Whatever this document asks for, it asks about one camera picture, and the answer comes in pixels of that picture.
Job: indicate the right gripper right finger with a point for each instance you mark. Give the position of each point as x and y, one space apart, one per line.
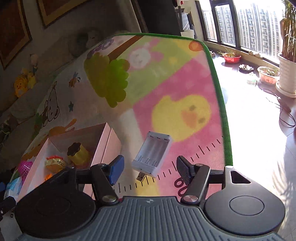
196 178

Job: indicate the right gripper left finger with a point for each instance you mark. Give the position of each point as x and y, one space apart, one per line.
104 177

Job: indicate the yellow pudding toy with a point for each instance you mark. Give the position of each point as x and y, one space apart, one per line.
78 154

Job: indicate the white battery charger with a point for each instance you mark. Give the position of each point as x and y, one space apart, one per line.
151 155

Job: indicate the pink plastic strainer scoop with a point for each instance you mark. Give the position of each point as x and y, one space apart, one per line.
24 168

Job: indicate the blue white wipes packet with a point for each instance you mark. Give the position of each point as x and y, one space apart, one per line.
13 189

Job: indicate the orange plastic toy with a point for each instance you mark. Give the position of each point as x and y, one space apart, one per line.
48 176

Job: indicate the pink cardboard box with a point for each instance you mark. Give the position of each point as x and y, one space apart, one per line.
65 146

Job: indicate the colourful cartoon play mat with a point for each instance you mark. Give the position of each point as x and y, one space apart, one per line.
139 84

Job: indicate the small yellow duck plush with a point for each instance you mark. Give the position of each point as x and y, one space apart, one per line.
30 77

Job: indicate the red flower pot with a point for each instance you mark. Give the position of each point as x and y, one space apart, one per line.
231 58

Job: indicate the pink flower pot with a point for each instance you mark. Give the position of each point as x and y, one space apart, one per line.
268 75

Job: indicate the yellow tiger plush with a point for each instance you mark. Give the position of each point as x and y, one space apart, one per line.
20 85

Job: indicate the white ribbed plant pot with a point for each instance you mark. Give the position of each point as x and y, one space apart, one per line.
287 81

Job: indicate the grey neck pillow plush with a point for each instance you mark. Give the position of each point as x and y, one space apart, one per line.
81 41

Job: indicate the pink doll figure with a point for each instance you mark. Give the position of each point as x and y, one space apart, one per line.
34 62

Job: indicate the framed picture left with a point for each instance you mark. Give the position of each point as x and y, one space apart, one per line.
15 32

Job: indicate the framed picture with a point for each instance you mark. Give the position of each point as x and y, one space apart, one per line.
15 32
52 10

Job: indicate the framed picture middle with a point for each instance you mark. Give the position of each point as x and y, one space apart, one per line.
52 10

